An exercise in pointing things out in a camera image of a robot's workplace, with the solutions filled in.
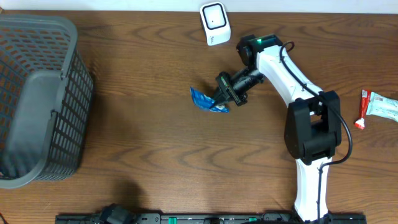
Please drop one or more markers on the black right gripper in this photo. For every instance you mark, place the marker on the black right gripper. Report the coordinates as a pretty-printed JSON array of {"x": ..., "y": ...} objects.
[{"x": 221, "y": 96}]

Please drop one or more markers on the blue Oreo cookie pack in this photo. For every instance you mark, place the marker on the blue Oreo cookie pack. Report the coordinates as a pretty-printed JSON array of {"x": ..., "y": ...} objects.
[{"x": 204, "y": 102}]

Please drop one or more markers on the grey plastic basket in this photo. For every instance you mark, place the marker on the grey plastic basket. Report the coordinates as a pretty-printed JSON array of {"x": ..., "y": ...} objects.
[{"x": 46, "y": 97}]

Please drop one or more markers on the red coffee stick sachet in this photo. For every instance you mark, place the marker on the red coffee stick sachet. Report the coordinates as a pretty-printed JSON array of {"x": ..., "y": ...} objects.
[{"x": 365, "y": 98}]

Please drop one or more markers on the white green wipes pack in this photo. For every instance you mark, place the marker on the white green wipes pack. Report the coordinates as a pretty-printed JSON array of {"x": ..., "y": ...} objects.
[{"x": 382, "y": 106}]

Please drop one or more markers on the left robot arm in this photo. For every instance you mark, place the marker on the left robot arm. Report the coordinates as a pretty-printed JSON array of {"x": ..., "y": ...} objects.
[{"x": 115, "y": 214}]

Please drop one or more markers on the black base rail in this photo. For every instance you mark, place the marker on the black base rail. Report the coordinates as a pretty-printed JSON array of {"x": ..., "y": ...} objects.
[{"x": 155, "y": 218}]

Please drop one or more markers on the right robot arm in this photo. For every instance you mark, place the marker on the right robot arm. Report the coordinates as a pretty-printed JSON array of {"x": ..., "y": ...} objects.
[{"x": 312, "y": 127}]

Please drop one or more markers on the white barcode scanner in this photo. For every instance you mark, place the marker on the white barcode scanner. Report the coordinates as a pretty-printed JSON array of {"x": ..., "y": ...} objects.
[{"x": 215, "y": 23}]

